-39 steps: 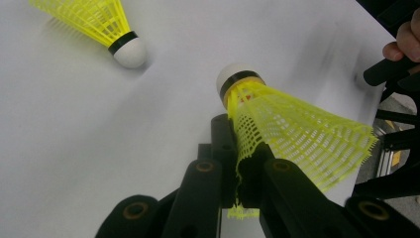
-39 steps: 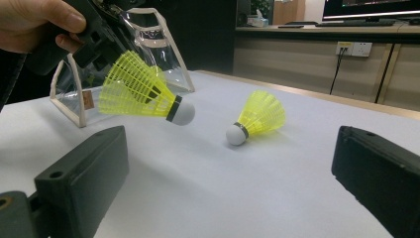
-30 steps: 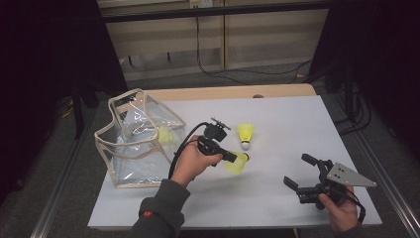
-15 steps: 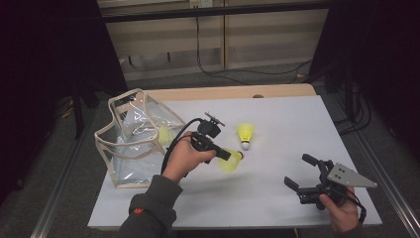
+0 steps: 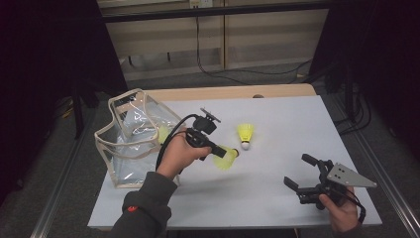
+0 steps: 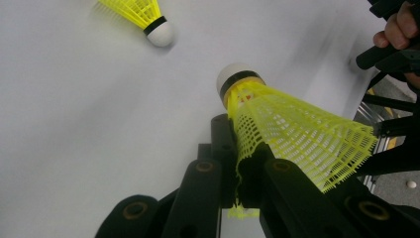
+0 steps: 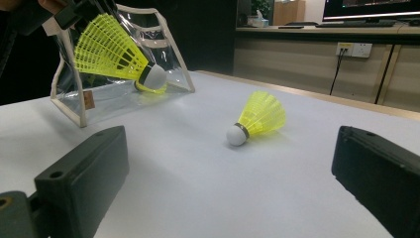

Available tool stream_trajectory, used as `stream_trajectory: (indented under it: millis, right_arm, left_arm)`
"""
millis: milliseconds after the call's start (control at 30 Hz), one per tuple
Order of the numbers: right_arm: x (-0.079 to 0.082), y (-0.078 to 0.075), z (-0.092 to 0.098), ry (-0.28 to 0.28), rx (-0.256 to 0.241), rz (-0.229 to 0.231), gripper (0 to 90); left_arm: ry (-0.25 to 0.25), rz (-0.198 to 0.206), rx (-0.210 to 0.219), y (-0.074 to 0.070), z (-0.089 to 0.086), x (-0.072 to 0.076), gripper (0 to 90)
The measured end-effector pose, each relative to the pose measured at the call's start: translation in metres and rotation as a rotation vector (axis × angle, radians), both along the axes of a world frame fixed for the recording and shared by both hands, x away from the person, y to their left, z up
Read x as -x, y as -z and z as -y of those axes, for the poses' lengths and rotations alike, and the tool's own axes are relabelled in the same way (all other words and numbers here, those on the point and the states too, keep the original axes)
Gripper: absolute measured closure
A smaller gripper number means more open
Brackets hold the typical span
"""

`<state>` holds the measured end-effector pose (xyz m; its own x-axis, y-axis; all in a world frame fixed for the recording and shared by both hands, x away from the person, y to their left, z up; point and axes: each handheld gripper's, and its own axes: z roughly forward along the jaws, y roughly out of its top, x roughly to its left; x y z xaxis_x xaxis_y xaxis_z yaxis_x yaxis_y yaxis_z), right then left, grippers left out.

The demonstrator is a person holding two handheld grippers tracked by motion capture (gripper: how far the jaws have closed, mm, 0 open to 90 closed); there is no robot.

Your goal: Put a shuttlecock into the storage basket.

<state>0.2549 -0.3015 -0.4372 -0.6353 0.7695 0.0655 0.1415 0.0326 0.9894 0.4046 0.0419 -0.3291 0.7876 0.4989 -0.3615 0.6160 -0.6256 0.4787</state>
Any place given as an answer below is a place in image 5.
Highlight hand-held gripper cable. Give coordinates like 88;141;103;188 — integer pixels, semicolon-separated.
155;113;201;173
333;186;368;226

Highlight black metal stand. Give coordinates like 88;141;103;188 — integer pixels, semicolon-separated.
70;82;86;140

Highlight left hand-held gripper cable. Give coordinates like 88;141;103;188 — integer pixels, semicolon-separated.
155;113;201;173

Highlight black curtain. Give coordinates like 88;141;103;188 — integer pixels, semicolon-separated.
310;0;420;160
0;0;128;199

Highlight yellow floor cable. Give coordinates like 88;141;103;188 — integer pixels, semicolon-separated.
59;97;75;120

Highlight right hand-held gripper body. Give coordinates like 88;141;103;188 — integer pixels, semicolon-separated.
295;160;378;211

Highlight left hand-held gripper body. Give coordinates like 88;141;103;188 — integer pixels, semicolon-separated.
185;107;222;149

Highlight white table cover sheet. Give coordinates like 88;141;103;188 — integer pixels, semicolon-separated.
87;94;383;231

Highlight black wall socket cable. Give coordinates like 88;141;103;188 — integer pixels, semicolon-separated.
195;15;313;86

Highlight yellow shuttlecock with white cork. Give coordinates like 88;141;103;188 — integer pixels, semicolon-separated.
236;123;256;151

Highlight yellow shuttlecock with dark tip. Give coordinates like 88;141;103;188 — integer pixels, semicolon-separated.
157;124;172;145
212;144;240;172

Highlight metal floor rail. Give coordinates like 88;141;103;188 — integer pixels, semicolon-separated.
30;108;100;238
325;92;420;238

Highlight right hand-held gripper cable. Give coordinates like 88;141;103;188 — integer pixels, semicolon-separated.
333;186;368;226

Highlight white wall socket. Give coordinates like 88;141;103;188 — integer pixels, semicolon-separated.
189;0;214;10

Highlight clear bag with beige trim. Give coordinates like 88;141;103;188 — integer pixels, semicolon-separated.
93;87;187;189

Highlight person's right hand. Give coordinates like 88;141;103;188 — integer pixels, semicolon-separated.
319;187;361;234

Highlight person's left hand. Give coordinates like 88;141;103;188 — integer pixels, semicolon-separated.
157;130;213;180

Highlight black floor cables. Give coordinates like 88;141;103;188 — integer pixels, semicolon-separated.
333;82;372;136

